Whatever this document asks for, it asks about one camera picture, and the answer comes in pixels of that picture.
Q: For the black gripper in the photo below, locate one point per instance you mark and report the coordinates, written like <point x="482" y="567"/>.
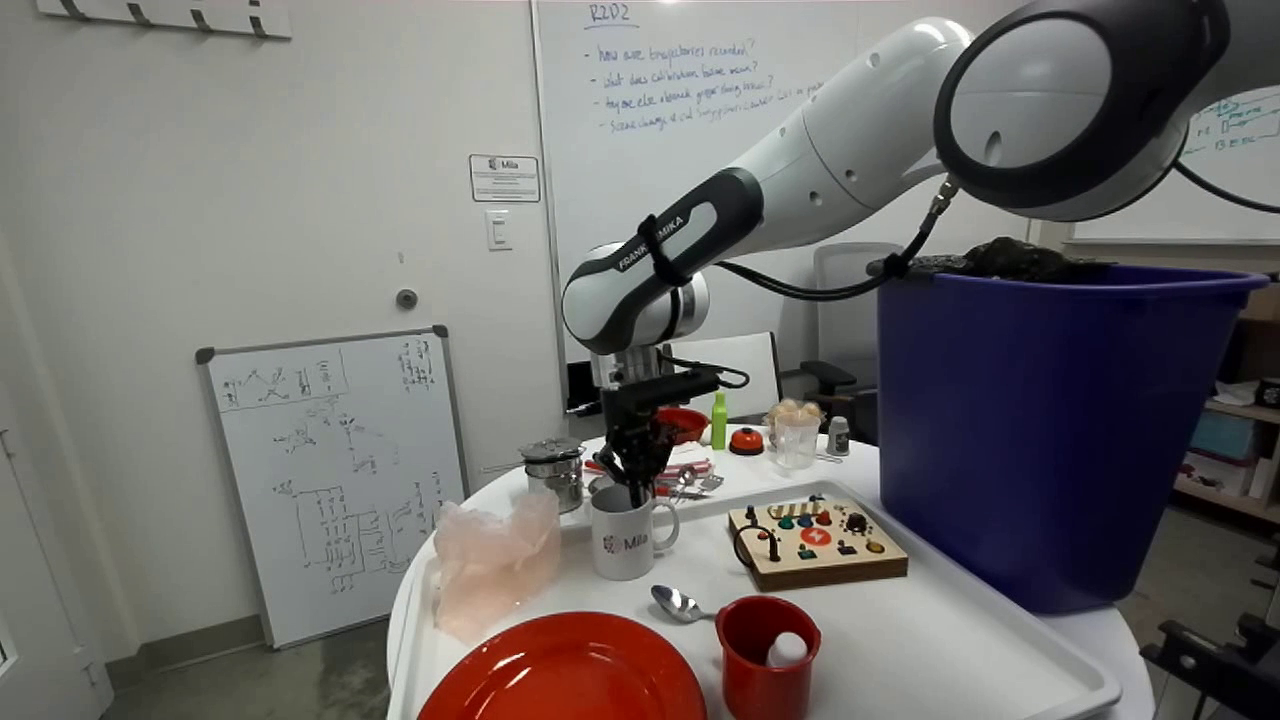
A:
<point x="638" y="420"/>

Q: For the white mug with logo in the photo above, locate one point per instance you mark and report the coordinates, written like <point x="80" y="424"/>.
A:
<point x="621" y="543"/>

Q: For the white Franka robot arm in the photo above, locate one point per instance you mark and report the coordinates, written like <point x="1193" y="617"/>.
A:
<point x="853" y="146"/>

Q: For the silver metal spoon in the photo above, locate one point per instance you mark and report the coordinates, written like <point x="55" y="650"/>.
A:
<point x="679" y="604"/>

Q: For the white folded napkin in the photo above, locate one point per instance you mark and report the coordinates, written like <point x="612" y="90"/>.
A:
<point x="690" y="460"/>

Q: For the silver metal utensil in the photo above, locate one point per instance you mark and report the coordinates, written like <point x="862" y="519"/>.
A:
<point x="698" y="483"/>

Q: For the red bowl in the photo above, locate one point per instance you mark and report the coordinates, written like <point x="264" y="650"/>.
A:
<point x="690" y="424"/>

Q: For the small green bottle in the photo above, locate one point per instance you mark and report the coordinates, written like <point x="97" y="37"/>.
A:
<point x="719" y="424"/>

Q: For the black box object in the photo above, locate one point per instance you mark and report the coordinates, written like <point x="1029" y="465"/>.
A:
<point x="576" y="388"/>

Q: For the small red round lid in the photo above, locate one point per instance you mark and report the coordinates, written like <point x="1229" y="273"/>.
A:
<point x="746" y="443"/>

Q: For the clear glass cup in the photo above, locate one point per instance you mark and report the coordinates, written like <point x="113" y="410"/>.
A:
<point x="798" y="432"/>

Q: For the translucent pink plastic bag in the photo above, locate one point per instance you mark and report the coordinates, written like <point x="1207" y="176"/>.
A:
<point x="495" y="560"/>

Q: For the wooden peg puzzle board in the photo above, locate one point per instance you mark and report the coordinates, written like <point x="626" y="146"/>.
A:
<point x="815" y="552"/>

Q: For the small grey shaker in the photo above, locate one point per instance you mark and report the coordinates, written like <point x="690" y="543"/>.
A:
<point x="838" y="436"/>

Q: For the red plastic plate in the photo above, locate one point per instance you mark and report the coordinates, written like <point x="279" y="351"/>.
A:
<point x="563" y="673"/>

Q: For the small white ball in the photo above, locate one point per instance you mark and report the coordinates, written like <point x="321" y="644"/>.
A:
<point x="791" y="650"/>

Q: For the red plastic cup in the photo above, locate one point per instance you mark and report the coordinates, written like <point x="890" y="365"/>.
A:
<point x="750" y="681"/>

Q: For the small framed whiteboard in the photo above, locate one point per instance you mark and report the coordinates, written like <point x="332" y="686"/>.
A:
<point x="332" y="483"/>

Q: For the large blue plastic bin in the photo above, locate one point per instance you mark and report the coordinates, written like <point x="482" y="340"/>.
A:
<point x="1052" y="424"/>

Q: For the dark material in bin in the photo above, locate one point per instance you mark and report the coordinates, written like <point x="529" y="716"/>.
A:
<point x="1025" y="259"/>

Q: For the wooden storage shelf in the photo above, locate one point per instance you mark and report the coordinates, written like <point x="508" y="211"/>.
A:
<point x="1234" y="443"/>

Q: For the black metal stand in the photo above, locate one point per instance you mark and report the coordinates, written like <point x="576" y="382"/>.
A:
<point x="1220" y="666"/>

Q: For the white light switch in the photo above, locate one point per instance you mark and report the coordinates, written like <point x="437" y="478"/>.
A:
<point x="498" y="229"/>

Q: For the round grey wall stopper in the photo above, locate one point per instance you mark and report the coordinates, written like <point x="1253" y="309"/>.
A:
<point x="406" y="299"/>

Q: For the white wall sign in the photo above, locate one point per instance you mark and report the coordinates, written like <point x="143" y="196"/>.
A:
<point x="506" y="176"/>

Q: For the large wall whiteboard with writing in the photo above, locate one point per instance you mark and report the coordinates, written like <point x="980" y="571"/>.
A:
<point x="643" y="146"/>

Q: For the wall coat hook rack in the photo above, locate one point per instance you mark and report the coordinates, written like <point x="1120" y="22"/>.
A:
<point x="161" y="13"/>

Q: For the wall whiteboard with green writing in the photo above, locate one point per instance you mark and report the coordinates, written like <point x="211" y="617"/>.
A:
<point x="1243" y="175"/>

